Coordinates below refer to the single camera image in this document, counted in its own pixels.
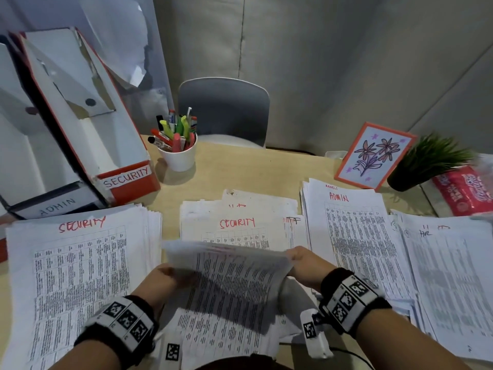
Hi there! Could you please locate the person's left hand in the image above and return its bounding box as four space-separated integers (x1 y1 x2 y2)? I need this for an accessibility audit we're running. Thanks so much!
130 264 185 320

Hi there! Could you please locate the person's right hand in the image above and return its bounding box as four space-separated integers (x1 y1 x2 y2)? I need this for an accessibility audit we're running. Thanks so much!
285 246 338 293

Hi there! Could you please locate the admin paper pile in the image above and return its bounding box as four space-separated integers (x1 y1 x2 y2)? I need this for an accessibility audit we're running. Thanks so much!
300 178 419 317

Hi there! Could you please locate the paper sheet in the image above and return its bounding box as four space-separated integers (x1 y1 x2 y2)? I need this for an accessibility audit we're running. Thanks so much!
161 239 294 370

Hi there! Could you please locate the security paper pile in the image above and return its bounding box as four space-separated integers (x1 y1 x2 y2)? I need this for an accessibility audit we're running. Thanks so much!
2 203 162 370

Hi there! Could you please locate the unsorted paper pile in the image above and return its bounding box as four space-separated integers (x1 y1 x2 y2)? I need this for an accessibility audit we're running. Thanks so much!
180 189 320 343

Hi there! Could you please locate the HR paper pile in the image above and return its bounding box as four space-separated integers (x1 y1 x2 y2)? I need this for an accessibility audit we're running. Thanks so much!
389 209 493 363

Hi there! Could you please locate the black admin file box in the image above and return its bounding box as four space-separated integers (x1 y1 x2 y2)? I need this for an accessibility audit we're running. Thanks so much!
0 34 107 220

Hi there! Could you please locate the person's left forearm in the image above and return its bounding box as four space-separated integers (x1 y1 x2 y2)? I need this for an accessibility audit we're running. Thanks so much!
50 341 122 370

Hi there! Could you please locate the person's right forearm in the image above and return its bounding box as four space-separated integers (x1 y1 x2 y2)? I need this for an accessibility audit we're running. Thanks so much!
356 308 470 370

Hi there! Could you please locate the person's dark shirt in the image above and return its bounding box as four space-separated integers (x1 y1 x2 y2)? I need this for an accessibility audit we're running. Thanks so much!
194 354 293 370

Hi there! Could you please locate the black left wristband with markers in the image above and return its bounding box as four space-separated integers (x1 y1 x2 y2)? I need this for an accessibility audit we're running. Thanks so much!
73 295 159 368

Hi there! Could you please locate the green plant in black pot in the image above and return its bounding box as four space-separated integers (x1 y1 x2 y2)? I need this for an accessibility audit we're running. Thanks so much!
387 134 477 192

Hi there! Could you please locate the orange framed flower drawing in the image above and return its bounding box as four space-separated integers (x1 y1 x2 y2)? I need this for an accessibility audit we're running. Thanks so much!
334 122 418 191

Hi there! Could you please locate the white pen cup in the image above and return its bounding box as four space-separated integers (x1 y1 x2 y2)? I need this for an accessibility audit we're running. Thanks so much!
157 134 198 173

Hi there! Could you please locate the bunch of coloured markers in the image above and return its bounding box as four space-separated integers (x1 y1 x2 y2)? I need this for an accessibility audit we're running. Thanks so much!
147 107 198 153

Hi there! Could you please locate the red white paper towel pack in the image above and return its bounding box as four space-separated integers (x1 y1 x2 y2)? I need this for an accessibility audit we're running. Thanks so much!
422 165 493 218

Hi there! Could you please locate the grey chair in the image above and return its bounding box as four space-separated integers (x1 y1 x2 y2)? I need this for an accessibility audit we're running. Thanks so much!
177 77 270 149

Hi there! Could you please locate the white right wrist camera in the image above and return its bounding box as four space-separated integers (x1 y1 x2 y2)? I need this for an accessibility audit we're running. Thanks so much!
300 308 334 360

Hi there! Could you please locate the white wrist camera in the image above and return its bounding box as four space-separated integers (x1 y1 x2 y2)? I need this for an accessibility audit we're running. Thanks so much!
156 331 184 370
300 308 334 360

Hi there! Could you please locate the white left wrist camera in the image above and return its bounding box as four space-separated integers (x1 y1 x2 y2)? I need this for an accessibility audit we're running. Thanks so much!
156 331 184 370

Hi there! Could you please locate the black right camera cable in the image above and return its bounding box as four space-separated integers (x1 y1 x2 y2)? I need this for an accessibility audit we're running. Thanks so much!
329 346 374 370

